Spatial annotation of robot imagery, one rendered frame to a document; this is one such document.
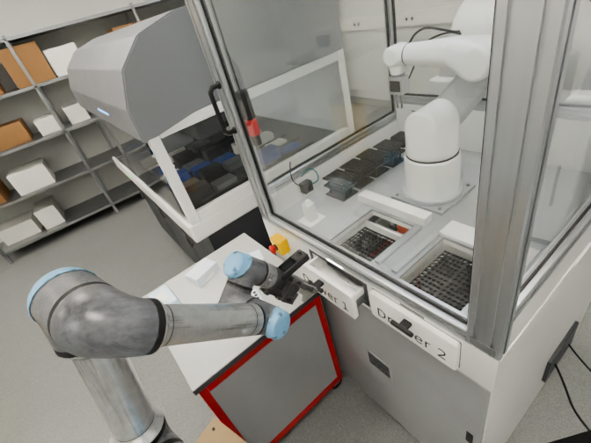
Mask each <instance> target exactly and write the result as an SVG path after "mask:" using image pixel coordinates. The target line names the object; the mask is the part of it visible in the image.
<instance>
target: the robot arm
mask: <svg viewBox="0 0 591 443"><path fill-rule="evenodd" d="M309 259H310V257H309V255H308V254H307V253H306V252H304V251H302V250H300V249H299V250H297V251H296V252H295V253H294V254H293V255H291V256H290V257H289V258H288V259H286V260H285V261H284V262H283V263H282V264H281V265H279V266H278V267H276V266H275V265H272V264H270V263H267V262H266V261H263V260H261V259H258V258H255V257H253V256H251V255H250V254H246V253H243V252H241V251H233V252H231V253H230V254H229V255H228V256H227V257H226V258H225V260H224V262H223V273H224V274H225V275H226V276H227V277H228V278H227V282H226V284H225V287H224V289H223V292H222V295H221V297H220V300H219V302H218V303H181V304H163V303H162V302H161V301H160V300H158V299H157V298H142V297H137V296H133V295H131V294H126V293H124V292H122V291H120V290H119V289H117V288H115V287H113V286H111V285H110V284H108V283H107V282H105V281H103V280H102V279H101V278H99V277H98V276H97V275H96V274H95V273H93V272H91V271H89V270H86V269H83V268H79V267H63V268H59V269H56V270H54V271H52V272H49V273H47V274H46V275H44V276H43V277H42V278H40V279H39V280H38V281H37V282H36V283H35V284H34V286H33V287H32V289H31V291H30V293H29V295H28V297H27V308H28V313H29V316H30V317H31V318H32V319H33V320H34V321H35V322H36V323H37V324H38V325H39V326H40V327H41V329H42V331H43V332H44V334H45V336H46V338H47V340H48V342H49V344H51V346H52V348H53V349H54V351H55V354H56V355H57V356H58V357H59V358H61V359H71V360H72V362H73V364H74V365H75V367H76V369H77V371H78V372H79V374H80V376H81V378H82V380H83V381H84V384H85V386H86V388H88V390H89V392H90V394H91V396H92V398H93V400H94V402H95V403H96V405H97V406H98V409H99V410H100V412H101V414H102V416H103V418H104V419H105V421H106V423H107V425H108V426H109V428H110V430H111V434H110V438H109V443H185V442H184V441H183V440H182V439H181V438H180V437H179V436H178V435H176V434H175V433H174V432H173V431H172V429H171V428H170V426H169V425H168V423H167V421H166V418H165V416H164V413H163V412H162V410H161V409H160V408H159V407H158V406H156V405H154V404H150V401H149V399H148V397H147V395H146V393H145V391H144V389H143V387H142V384H141V382H140V380H139V378H138V375H137V373H136V371H135V369H134V367H133V364H132V362H131V360H130V357H138V356H144V355H151V354H154V353H156V352H157V351H158V350H159V349H160V348H161V347H164V346H171V345H184V344H191V343H199V342H207V341H214V340H221V339H228V338H241V337H249V336H258V335H264V336H266V337H267V338H271V339H273V340H279V339H281V338H283V337H284V336H285V335H286V333H287V332H288V328H289V325H290V315H289V313H288V312H287V311H286V310H284V309H281V308H280V307H279V306H275V305H273V304H271V303H268V302H266V301H262V300H261V299H259V298H256V297H254V296H252V295H251V293H252V289H253V286H257V287H259V290H260V291H262V292H263V293H264V294H265V295H273V296H275V297H274V298H275V299H276V298H277V300H278V299H279V301H282V302H286V303H288V304H291V305H293V303H294V301H295V299H296V298H297V296H298V292H299V294H302V295H303V298H302V302H306V301H307V300H309V298H310V297H311V296H312V295H313V294H314V293H317V292H318V290H317V288H316V287H314V286H312V285H311V284H310V283H309V281H307V280H304V279H302V278H300V277H298V276H296V275H294V274H293V273H294V272H295V271H296V270H298V269H299V268H300V267H301V266H302V265H303V264H305V263H306V262H307V261H308V260H309Z"/></svg>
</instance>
